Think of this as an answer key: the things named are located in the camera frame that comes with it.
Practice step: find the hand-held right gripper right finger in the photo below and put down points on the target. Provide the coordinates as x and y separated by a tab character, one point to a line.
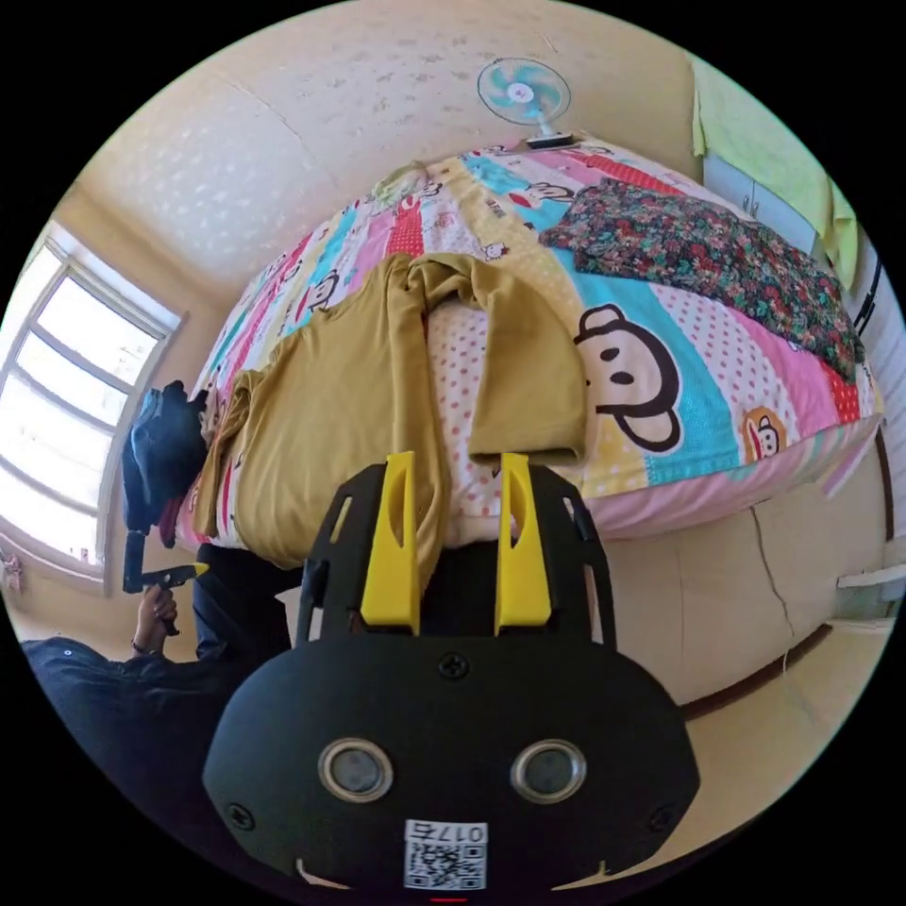
522	566

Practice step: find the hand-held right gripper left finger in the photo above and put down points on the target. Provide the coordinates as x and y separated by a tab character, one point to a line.
388	559

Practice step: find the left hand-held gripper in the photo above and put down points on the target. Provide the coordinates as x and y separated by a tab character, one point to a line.
161	580

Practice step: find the yellow long sleeve shirt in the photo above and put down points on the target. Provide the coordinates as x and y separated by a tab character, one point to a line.
333	403

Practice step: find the person's left forearm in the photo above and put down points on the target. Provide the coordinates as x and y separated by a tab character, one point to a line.
85	669

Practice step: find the person's left hand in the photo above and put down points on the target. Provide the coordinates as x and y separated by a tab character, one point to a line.
152	623

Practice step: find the person's body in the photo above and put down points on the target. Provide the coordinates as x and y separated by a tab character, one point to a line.
233	609

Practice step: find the pile of clothes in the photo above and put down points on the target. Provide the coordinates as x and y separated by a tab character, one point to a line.
159	453

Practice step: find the window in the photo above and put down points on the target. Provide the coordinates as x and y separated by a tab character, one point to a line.
71	396

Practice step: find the bed with cartoon print sheet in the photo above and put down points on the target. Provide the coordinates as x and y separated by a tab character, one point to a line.
708	354

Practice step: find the dark floral folded cloth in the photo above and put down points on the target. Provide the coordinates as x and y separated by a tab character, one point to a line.
715	262

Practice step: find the pale yellow bunched cloth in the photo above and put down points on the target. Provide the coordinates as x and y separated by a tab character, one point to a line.
407	182

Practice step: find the white cupboard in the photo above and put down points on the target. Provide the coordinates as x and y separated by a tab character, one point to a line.
757	198

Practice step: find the blue and white fan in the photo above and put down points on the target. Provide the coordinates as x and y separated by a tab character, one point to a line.
520	92

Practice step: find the light green curtain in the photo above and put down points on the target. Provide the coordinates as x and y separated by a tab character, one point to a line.
764	134

